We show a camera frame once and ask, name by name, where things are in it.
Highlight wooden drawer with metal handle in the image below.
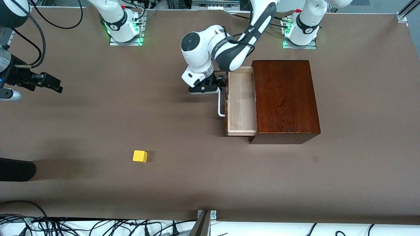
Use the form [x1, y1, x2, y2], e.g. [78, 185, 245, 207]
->
[218, 66, 258, 137]

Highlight dark brown wooden cabinet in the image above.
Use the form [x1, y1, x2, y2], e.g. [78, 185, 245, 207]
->
[249, 60, 322, 145]

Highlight black ribbed cylinder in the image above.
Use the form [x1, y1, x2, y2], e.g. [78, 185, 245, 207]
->
[0, 157, 36, 182]

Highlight brown table cover sheet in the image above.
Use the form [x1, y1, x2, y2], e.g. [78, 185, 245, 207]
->
[0, 7, 420, 226]

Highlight thick black gripper cable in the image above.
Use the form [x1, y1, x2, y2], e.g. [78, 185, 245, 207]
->
[28, 13, 46, 68]

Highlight looping black cable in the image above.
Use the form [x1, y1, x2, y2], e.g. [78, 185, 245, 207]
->
[30, 0, 83, 30]

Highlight equipment rack with aluminium frame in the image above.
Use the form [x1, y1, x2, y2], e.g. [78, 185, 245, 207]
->
[164, 0, 264, 13]

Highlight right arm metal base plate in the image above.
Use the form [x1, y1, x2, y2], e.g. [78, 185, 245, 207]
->
[109, 11, 145, 46]

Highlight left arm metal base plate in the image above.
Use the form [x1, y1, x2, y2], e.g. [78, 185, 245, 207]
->
[283, 18, 317, 50]

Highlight black cable arc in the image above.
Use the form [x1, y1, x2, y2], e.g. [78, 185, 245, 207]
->
[0, 200, 50, 219]

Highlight tangle of black cables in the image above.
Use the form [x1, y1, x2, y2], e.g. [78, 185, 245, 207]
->
[0, 215, 197, 236]

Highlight metal leg with bracket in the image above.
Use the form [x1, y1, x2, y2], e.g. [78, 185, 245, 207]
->
[189, 209, 217, 236]

